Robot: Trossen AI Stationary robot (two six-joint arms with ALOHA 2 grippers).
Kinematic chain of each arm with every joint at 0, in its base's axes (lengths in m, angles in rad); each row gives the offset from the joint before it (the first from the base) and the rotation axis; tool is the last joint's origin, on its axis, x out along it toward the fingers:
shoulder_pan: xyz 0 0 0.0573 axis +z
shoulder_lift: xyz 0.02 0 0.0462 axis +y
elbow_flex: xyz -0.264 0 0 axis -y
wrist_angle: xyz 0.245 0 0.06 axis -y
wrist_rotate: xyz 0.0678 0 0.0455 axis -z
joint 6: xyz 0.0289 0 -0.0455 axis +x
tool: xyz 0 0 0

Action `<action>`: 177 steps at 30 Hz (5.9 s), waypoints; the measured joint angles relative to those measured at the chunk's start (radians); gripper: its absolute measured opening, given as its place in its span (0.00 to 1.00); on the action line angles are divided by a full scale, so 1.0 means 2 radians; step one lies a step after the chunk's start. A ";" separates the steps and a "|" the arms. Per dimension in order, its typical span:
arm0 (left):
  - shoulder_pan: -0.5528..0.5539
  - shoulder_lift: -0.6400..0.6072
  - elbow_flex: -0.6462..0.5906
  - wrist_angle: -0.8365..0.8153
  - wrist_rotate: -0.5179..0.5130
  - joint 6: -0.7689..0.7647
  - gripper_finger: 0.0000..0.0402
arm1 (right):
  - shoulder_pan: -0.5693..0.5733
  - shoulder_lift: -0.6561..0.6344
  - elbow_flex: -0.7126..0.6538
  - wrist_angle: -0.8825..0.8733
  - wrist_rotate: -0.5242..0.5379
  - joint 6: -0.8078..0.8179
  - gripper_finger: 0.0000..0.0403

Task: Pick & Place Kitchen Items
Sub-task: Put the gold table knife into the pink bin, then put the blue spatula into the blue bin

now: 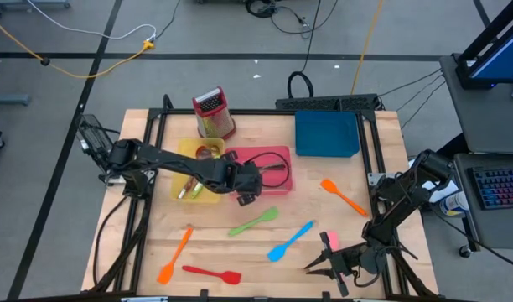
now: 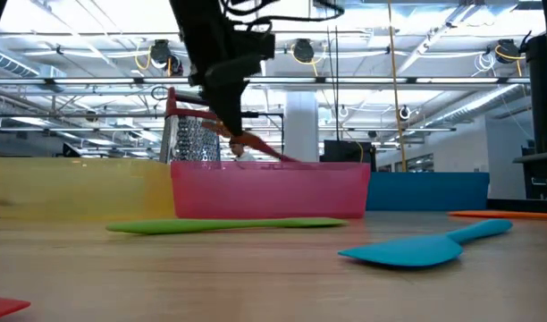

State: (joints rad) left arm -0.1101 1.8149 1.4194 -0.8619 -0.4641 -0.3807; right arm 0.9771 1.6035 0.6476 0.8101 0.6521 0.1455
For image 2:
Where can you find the copper table knife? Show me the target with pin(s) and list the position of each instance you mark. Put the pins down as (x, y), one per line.
(264, 145)

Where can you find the black metal workstation frame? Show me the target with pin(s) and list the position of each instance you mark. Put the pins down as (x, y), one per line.
(273, 115)

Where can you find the red silicone spatula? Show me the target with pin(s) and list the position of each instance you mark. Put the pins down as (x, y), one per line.
(3, 307)

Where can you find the black monitor pole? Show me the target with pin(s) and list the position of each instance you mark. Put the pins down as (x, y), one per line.
(541, 98)

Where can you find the blue plastic bin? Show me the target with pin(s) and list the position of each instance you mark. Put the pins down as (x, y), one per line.
(427, 191)

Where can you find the silver air duct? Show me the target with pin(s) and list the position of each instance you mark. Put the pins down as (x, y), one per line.
(10, 62)

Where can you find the yellow plastic bin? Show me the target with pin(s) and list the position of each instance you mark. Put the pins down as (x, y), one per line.
(77, 190)

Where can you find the pink plastic bin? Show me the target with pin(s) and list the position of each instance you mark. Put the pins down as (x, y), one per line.
(273, 190)

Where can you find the white building column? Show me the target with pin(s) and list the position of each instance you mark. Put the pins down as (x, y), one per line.
(301, 129)

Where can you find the grey desk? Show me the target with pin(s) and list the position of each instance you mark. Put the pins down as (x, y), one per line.
(539, 164)

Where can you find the blue silicone spatula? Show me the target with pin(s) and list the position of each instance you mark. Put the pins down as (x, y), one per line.
(412, 252)

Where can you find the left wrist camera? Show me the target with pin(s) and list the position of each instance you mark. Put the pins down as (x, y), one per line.
(260, 44)

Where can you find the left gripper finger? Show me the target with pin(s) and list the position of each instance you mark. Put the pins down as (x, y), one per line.
(231, 103)

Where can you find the person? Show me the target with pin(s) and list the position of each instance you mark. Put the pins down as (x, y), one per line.
(246, 156)

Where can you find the orange silicone spatula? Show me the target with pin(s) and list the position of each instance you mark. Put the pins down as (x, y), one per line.
(501, 215)

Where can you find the black cabinet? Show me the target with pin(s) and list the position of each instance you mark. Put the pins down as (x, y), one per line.
(347, 151)

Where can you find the green silicone spatula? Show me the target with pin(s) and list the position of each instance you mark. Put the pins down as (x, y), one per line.
(188, 226)

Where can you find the black aluminium table frame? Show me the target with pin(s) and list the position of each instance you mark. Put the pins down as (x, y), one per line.
(524, 205)

